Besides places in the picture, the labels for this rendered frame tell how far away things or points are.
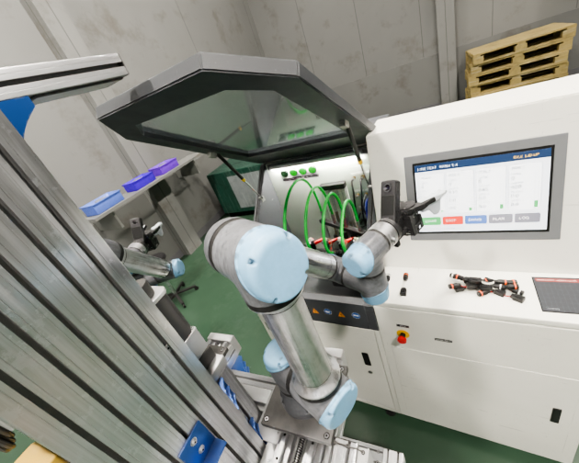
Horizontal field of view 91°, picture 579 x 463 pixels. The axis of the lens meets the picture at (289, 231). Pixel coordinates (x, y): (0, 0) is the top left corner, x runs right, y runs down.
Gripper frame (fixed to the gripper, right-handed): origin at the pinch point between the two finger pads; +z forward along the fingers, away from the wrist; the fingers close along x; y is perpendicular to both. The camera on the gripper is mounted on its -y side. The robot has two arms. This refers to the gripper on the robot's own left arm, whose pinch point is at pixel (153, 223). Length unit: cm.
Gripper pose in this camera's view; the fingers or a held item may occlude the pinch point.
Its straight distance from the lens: 156.7
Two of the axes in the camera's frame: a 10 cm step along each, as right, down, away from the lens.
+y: 1.9, 8.5, 4.9
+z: -0.7, -4.8, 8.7
